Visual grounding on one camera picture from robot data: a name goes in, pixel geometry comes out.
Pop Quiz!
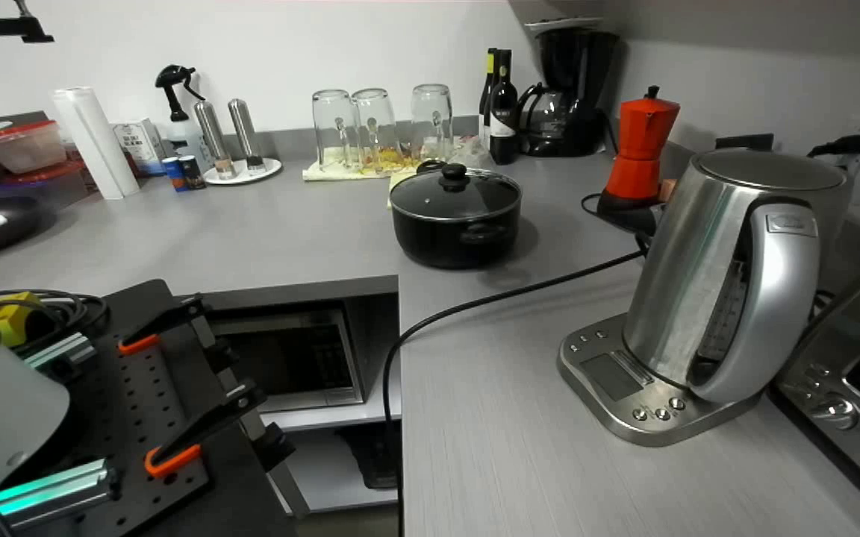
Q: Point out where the black coffee maker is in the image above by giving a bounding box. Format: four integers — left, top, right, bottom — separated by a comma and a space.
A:
516, 18, 622, 158

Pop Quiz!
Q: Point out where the black power cable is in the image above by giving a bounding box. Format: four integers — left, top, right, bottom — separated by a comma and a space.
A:
380, 192, 656, 429

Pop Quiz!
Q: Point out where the steel pepper grinder left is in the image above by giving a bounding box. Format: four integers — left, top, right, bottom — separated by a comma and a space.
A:
193, 101, 232, 179

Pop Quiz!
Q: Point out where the red-lidded plastic container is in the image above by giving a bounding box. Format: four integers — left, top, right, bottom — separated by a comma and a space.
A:
0, 120, 65, 174

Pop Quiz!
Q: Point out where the stainless steel electric kettle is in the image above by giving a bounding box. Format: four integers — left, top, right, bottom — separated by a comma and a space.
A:
558, 150, 852, 449

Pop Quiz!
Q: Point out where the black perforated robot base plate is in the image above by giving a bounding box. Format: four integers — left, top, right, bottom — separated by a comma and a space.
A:
0, 279, 304, 537

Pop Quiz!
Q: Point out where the dark wine bottle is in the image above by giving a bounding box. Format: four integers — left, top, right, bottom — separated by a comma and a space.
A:
481, 47, 516, 165

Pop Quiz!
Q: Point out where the steel pepper grinder right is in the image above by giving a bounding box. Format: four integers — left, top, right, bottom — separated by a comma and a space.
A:
226, 98, 262, 168

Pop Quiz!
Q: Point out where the upturned glass mug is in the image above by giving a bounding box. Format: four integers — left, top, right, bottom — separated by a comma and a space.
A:
311, 89, 353, 171
413, 83, 450, 162
353, 88, 398, 171

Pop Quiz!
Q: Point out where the red moka pot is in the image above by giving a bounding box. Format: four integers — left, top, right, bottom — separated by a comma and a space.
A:
598, 88, 682, 222

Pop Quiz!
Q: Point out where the spray bottle black trigger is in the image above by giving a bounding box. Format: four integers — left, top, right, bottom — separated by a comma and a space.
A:
154, 62, 207, 165

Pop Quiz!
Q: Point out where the black cooking pot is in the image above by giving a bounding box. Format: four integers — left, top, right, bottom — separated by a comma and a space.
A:
392, 192, 522, 270

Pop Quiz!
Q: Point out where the upturned glass mug middle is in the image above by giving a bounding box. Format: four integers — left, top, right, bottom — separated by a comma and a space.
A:
353, 88, 398, 171

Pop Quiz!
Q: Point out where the glass pot lid black knob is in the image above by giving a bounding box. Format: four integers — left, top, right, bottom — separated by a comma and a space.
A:
387, 165, 520, 222

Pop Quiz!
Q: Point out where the upturned glass mug left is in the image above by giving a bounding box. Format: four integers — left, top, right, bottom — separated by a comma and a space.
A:
311, 89, 353, 171

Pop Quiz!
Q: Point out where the steel pepper grinder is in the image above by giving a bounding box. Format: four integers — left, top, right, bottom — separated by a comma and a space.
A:
193, 101, 232, 179
226, 98, 262, 168

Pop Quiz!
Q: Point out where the yellow printed dish towel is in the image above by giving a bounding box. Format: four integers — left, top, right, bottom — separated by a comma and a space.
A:
301, 146, 438, 186

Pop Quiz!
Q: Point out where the upturned glass mug right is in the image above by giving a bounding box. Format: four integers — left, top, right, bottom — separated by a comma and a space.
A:
413, 83, 450, 162

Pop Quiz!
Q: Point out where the stainless steel toaster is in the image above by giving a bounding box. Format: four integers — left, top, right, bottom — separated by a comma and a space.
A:
771, 261, 860, 531

